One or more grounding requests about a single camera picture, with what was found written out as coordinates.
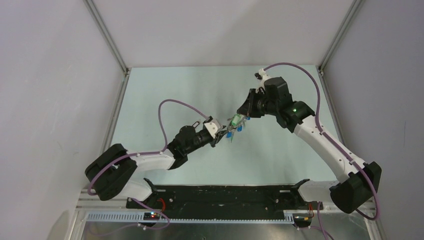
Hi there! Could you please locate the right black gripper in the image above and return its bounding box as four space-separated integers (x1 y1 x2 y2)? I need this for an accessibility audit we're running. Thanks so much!
236 89 278 119

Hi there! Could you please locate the large toothed metal keyring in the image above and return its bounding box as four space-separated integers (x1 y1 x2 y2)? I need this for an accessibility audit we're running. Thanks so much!
227 114 249 142

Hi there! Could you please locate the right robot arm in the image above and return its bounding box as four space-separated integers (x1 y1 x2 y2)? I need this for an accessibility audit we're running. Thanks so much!
236 77 382 214

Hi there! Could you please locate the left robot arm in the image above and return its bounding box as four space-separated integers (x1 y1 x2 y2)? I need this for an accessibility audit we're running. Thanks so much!
84 122 229 208

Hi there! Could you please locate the black key tag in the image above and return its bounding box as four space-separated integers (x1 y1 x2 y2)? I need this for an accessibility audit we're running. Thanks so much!
191 120 202 128

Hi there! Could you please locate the left circuit board with LEDs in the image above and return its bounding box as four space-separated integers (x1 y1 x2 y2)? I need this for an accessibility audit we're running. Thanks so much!
143 212 161 221

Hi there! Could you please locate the right circuit board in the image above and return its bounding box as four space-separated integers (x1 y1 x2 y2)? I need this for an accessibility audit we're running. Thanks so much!
293 215 313 222

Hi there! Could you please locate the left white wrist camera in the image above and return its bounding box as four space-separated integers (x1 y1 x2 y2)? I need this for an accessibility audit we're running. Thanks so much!
203 117 223 135

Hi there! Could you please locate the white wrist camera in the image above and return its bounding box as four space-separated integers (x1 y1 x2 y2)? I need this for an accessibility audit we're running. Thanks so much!
254 68 271 83
203 117 223 135

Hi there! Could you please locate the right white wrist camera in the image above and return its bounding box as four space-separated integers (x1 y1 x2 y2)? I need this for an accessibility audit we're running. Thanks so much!
254 68 271 83

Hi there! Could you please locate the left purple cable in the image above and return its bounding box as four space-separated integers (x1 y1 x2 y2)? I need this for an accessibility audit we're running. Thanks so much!
86 99 213 196

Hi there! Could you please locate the purple cable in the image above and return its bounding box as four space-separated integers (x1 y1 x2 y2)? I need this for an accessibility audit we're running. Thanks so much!
86 99 213 196
263 62 380 221

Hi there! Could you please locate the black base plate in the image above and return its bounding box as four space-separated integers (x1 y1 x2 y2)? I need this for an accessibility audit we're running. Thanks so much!
144 184 319 220

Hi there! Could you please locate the grey cable duct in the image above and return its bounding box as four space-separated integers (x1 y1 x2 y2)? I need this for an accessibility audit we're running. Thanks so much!
85 211 294 224

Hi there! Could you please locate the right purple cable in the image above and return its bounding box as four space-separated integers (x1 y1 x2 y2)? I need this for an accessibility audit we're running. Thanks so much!
263 62 380 221

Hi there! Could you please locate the right aluminium frame post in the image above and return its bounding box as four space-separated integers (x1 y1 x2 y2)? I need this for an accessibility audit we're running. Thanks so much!
317 0 365 75

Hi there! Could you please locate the aluminium frame post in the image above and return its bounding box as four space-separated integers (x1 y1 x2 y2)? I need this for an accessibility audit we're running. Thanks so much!
317 0 365 75
83 0 129 76

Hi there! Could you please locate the left aluminium frame post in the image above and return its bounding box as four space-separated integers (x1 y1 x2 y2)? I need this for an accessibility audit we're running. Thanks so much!
83 0 129 76

